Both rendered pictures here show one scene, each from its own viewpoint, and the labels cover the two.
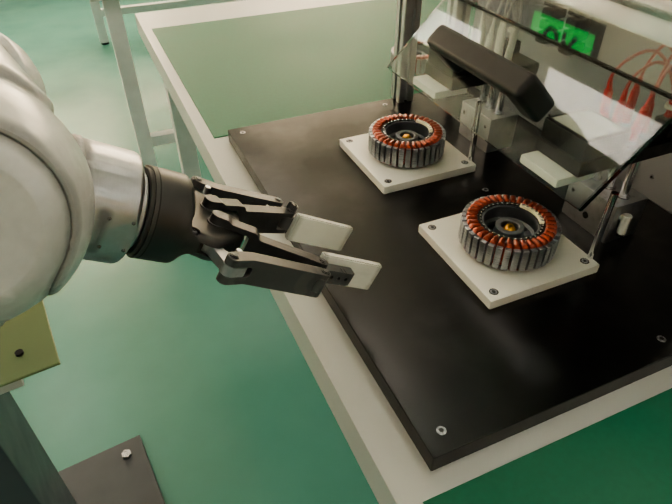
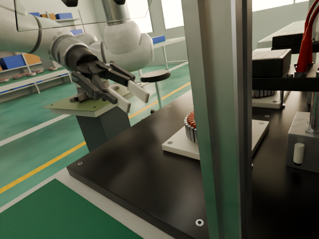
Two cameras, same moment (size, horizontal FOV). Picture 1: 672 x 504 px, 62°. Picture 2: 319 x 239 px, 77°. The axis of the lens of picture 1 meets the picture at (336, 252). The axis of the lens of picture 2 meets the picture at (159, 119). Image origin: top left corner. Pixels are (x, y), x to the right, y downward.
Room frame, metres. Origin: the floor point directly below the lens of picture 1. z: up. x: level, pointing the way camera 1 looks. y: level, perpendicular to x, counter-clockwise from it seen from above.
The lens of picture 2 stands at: (0.30, -0.47, 0.98)
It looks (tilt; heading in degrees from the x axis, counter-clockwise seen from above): 23 degrees down; 67
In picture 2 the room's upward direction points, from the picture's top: 11 degrees counter-clockwise
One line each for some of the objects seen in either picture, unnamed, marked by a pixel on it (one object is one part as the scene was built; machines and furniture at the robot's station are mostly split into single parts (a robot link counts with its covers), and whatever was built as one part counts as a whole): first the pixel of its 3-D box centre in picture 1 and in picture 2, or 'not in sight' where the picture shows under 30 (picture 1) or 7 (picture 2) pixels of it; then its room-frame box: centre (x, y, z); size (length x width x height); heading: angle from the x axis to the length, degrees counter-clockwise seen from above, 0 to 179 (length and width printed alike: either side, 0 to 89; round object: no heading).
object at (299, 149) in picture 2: (623, 225); (298, 154); (0.54, -0.34, 0.80); 0.01 x 0.01 x 0.03; 24
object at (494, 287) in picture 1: (504, 247); (216, 135); (0.52, -0.20, 0.78); 0.15 x 0.15 x 0.01; 24
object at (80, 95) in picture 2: not in sight; (91, 89); (0.41, 0.54, 0.78); 0.22 x 0.18 x 0.06; 43
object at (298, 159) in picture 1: (456, 203); (245, 118); (0.64, -0.17, 0.76); 0.64 x 0.47 x 0.02; 24
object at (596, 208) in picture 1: (602, 204); (311, 140); (0.58, -0.33, 0.80); 0.08 x 0.05 x 0.06; 24
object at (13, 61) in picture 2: not in sight; (12, 62); (-0.65, 6.12, 0.92); 0.42 x 0.42 x 0.29; 25
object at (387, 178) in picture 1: (405, 154); (254, 93); (0.74, -0.10, 0.78); 0.15 x 0.15 x 0.01; 24
